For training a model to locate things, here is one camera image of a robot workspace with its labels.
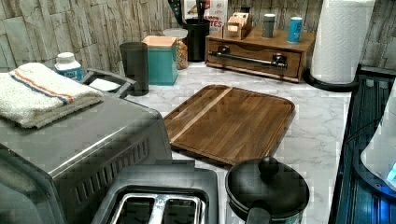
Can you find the wooden drawer front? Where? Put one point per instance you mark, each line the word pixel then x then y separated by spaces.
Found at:
pixel 254 58

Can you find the black metal drawer handle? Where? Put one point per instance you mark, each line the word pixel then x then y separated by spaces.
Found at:
pixel 223 52

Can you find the black slot toaster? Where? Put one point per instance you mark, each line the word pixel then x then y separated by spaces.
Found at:
pixel 166 192

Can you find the red white food box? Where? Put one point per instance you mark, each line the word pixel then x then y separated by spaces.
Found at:
pixel 216 13

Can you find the black kitchen utensils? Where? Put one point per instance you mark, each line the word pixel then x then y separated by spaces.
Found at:
pixel 187 10

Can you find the white paper towel roll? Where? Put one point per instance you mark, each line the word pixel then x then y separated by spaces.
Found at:
pixel 342 28

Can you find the wooden tea bag box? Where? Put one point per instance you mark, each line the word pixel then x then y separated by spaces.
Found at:
pixel 238 26

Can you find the teal canister wooden lid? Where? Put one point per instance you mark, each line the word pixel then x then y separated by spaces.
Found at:
pixel 162 60

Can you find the glass jar of snacks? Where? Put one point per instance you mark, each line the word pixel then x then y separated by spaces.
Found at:
pixel 182 48

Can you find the black pot with lid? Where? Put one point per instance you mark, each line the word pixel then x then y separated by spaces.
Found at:
pixel 266 191

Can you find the black paper towel holder base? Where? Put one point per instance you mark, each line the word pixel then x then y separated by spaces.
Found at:
pixel 348 87

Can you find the wooden drawer cabinet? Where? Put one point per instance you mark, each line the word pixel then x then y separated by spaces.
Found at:
pixel 279 41

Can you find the stainless toaster oven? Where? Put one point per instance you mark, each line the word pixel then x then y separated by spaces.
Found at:
pixel 83 152

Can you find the dark grey tumbler cup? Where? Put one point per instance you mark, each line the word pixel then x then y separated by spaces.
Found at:
pixel 134 57

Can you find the wooden cutting board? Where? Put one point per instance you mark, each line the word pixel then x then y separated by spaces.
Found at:
pixel 227 125

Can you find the grey shaker can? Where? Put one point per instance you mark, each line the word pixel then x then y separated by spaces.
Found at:
pixel 268 25

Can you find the white pill bottle blue label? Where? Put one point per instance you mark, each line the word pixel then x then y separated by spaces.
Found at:
pixel 66 65

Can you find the blue shaker can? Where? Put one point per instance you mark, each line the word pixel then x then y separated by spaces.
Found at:
pixel 295 29

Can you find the folded white striped towel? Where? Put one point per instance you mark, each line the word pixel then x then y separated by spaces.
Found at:
pixel 34 95

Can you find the black utensil holder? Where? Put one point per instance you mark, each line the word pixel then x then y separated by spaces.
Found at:
pixel 197 32

